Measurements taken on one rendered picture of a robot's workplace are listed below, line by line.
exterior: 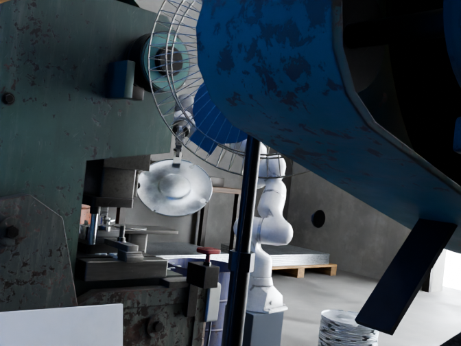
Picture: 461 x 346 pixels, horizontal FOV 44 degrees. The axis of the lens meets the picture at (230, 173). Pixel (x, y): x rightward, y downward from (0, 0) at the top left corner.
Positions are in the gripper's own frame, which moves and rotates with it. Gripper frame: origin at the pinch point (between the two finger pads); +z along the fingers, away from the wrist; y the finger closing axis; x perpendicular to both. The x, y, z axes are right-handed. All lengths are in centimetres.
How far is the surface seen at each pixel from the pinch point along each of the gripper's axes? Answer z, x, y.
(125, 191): 32.6, -15.5, 15.3
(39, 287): 77, -32, 23
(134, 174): 27.2, -13.2, 18.1
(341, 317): 16, 87, -85
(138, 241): 40.1, -10.0, -2.8
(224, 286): -7, 29, -101
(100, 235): 47, -22, 8
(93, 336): 83, -17, 8
